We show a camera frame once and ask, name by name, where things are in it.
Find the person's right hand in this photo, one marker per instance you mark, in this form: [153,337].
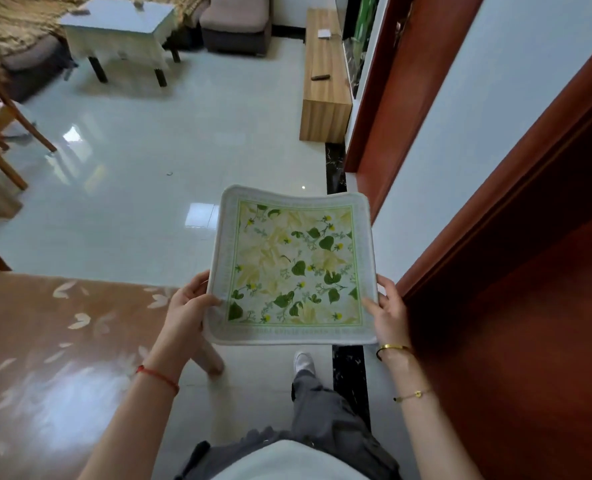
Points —
[393,324]

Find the person's left hand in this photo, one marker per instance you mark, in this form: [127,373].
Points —
[178,327]

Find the person's left thumb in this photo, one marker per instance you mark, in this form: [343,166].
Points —
[209,303]

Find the person's right thumb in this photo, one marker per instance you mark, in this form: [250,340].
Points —
[374,309]

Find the floral green square mat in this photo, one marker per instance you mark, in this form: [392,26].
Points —
[293,267]

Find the person's left forearm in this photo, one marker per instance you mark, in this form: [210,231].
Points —
[131,424]

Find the person's right forearm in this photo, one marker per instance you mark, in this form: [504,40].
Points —
[428,424]

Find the gold bangle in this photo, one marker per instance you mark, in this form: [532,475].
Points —
[395,347]

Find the white shoe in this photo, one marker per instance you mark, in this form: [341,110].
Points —
[304,362]

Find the grey trousers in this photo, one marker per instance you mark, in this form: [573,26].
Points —
[326,419]

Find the red-brown wooden door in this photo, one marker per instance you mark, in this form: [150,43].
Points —
[526,294]

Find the brown table with petal print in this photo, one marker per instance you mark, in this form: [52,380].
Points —
[51,364]

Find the white shirt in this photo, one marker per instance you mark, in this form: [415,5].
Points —
[291,462]

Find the long wooden bench cabinet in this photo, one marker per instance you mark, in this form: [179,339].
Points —
[326,89]

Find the black remote control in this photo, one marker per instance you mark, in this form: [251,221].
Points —
[320,77]

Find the wooden chair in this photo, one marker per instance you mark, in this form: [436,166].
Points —
[3,124]

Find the glass-fronted display cabinet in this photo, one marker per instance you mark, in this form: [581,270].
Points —
[358,34]

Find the small white box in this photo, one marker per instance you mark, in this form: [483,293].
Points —
[324,33]

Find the pink upholstered seat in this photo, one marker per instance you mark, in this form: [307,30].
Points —
[236,19]

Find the coffee table with white cloth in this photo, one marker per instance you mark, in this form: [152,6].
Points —
[118,29]

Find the small grey object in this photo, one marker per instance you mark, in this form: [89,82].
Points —
[80,11]

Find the sofa with brown patterned cover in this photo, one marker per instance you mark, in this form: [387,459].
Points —
[16,24]

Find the red-brown door frame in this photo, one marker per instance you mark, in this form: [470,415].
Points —
[401,94]

